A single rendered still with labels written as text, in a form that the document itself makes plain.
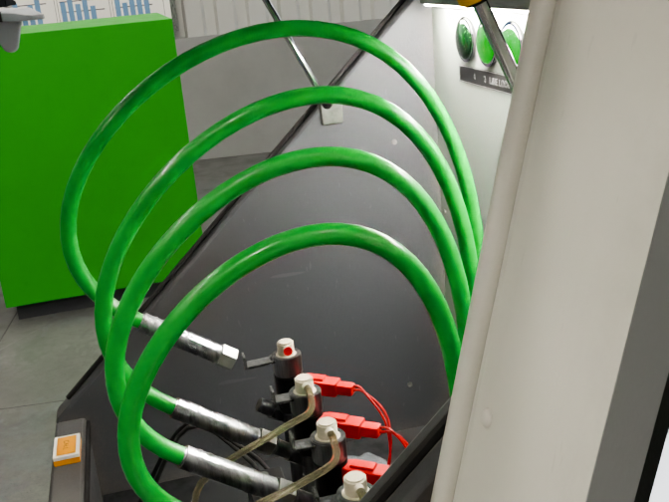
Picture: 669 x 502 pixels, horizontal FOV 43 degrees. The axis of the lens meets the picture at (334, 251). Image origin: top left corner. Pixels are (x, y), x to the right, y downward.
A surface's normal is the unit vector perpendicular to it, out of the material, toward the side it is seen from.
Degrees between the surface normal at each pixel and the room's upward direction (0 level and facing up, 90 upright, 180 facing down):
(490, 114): 90
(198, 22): 90
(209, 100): 90
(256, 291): 90
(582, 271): 76
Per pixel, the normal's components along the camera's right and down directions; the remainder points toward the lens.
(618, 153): -0.96, -0.07
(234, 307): 0.26, 0.29
